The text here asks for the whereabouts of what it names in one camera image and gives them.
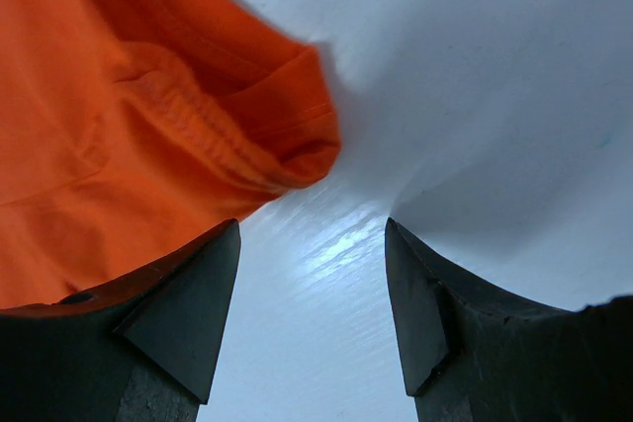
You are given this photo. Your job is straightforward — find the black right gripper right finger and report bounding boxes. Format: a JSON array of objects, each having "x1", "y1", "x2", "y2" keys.
[{"x1": 385, "y1": 220, "x2": 632, "y2": 421}]

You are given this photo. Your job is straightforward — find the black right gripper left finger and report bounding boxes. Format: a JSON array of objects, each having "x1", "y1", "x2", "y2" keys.
[{"x1": 1, "y1": 220, "x2": 241, "y2": 421}]

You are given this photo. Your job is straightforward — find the orange t-shirt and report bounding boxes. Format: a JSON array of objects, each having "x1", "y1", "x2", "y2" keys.
[{"x1": 1, "y1": 0, "x2": 341, "y2": 307}]

